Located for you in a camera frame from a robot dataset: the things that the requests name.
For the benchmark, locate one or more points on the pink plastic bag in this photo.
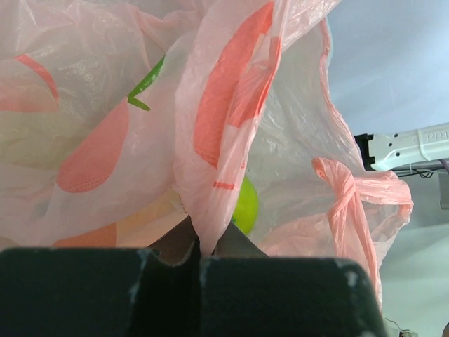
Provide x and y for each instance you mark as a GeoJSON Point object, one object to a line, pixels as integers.
{"type": "Point", "coordinates": [120, 118]}

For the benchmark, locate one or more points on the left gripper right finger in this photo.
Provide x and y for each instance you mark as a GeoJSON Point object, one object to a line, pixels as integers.
{"type": "Point", "coordinates": [234, 244]}

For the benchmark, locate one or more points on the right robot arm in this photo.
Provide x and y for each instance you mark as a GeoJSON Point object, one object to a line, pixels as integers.
{"type": "Point", "coordinates": [423, 148]}

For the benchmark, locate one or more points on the light green fake apple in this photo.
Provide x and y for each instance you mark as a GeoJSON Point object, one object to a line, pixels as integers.
{"type": "Point", "coordinates": [246, 211]}

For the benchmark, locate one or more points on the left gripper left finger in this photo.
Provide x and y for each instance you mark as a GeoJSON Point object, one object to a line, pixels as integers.
{"type": "Point", "coordinates": [178, 245]}

